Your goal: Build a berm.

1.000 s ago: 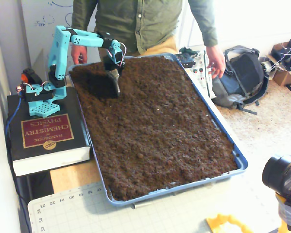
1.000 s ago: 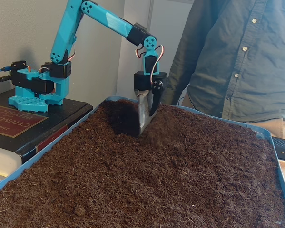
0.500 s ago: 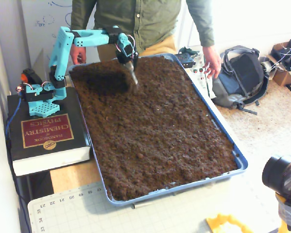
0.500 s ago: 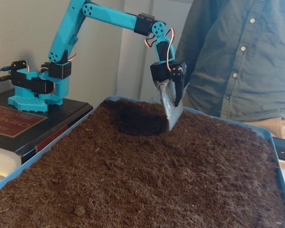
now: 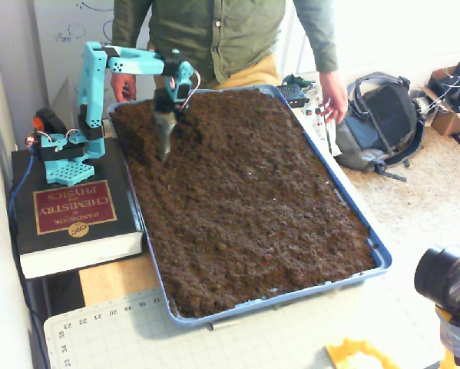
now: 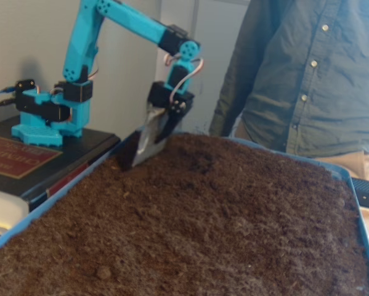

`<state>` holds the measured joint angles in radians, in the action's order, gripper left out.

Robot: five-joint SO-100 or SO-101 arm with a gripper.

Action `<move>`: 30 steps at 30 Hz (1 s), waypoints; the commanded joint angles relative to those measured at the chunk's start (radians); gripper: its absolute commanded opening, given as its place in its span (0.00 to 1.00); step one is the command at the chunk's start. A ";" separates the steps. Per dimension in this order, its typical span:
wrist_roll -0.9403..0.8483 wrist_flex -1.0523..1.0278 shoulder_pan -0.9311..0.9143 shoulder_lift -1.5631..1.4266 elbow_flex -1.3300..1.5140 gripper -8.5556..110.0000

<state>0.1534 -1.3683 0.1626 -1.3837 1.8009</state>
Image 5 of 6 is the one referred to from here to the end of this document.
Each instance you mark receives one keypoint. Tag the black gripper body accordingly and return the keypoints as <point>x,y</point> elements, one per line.
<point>163,106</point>

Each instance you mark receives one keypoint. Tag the grey taped gripper finger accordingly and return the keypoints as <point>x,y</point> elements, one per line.
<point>166,130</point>

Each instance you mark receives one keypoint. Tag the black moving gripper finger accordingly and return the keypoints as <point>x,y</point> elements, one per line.
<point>180,114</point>

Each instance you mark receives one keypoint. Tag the brown soil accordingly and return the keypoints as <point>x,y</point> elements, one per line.
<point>245,200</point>

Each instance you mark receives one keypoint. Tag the turquoise robot arm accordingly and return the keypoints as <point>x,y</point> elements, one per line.
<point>93,96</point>

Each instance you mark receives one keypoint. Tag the green sleeved right forearm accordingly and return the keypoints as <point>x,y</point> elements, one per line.
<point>128,23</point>

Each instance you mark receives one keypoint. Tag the green sleeved left forearm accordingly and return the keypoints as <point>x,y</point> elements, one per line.
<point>322,42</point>

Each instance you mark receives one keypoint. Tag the person's right hand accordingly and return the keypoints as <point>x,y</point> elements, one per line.
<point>125,86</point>

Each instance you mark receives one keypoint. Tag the person's left hand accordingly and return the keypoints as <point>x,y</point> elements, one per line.
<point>335,98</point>

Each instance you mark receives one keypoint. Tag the green button shirt torso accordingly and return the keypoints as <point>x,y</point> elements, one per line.
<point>222,38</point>

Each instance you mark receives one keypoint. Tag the black chemistry physics handbook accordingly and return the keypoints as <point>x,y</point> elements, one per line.
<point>118,215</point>

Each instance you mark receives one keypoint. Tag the black perforated device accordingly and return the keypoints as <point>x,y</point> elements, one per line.
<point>293,96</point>

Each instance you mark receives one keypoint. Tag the whiteboard with blue writing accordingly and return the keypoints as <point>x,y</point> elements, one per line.
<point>60,57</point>

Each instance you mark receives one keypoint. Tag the orange black round object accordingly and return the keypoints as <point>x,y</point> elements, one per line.
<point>51,121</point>

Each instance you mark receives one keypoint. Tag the dark green object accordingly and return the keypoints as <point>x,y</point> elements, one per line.
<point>298,81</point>

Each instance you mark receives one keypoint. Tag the grey metal bar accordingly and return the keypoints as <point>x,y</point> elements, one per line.
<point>226,324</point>

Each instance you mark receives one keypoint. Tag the grey black backpack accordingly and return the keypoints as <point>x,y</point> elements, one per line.
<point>383,111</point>

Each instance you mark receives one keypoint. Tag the white gridded cutting mat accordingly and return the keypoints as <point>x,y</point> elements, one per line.
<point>137,338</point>

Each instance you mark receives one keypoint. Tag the white cylindrical part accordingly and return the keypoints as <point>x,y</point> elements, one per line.
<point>420,104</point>

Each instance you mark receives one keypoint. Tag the blue plastic tray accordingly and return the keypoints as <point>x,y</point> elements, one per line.
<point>383,265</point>

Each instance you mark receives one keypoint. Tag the brown cardboard box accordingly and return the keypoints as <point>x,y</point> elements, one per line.
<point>448,123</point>

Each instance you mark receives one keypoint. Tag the yellow plastic object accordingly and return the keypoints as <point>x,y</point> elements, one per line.
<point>352,355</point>

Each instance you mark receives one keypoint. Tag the black round camera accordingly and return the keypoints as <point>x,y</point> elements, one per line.
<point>441,274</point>

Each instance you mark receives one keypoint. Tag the yellow grey camera mount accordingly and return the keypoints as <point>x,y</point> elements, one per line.
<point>456,338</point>

